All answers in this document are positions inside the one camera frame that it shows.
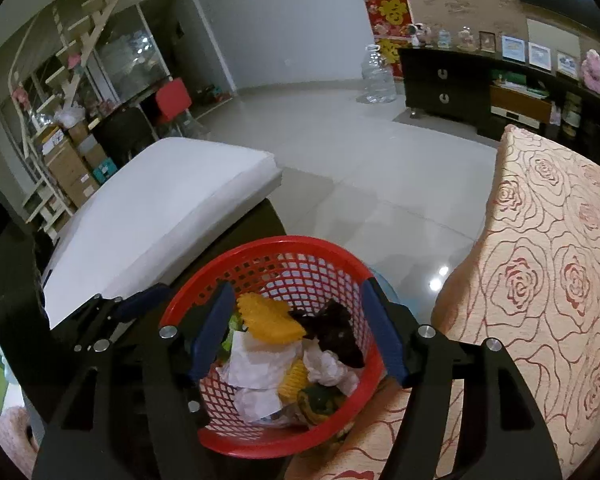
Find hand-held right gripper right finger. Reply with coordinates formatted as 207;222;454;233
361;277;564;480

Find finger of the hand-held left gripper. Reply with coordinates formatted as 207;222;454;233
112;284;175;322
71;294;127;353

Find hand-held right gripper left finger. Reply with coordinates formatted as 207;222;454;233
32;282;237;480

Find red plastic mesh basket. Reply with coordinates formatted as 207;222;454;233
159;235;387;461

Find person's left forearm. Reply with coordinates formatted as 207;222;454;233
0;405;40;466

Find light blue plastic stool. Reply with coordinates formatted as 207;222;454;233
367;267;421;321

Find white torn paper sheet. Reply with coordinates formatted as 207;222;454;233
217;332;301;391

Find white flat paper scrap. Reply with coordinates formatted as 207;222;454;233
235;385;286;421

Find white cushioned sofa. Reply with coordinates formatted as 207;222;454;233
40;137;287;333

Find stack of cardboard boxes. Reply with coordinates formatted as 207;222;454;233
39;120;116;211

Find dark brown chair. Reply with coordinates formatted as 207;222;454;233
92;107;156;168

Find rose patterned tablecloth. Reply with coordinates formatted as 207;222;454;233
285;124;600;480

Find white plastic bag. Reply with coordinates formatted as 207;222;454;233
55;105;88;128

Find red chair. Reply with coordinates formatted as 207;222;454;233
155;77;193;128

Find colourful toy set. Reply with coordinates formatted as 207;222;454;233
196;85;228;103

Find black television cabinet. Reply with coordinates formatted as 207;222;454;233
397;46;600;153

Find clear large water bottle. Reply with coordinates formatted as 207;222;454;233
361;44;397;105

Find brown wooden box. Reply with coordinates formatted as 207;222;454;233
489;84;553;131

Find green boxes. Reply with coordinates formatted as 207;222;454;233
495;72;548;98

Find beige storage jars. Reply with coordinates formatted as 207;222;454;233
562;92;583;136

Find wooden open staircase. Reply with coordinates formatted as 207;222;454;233
10;0;121;231

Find white framed picture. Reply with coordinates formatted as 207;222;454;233
527;41;553;68
501;35;527;63
556;51;580;80

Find pink plush toy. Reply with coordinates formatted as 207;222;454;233
580;49;600;95

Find white blank board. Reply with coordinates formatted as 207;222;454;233
526;18;581;56

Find red festive wall poster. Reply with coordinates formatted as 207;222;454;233
364;0;412;66

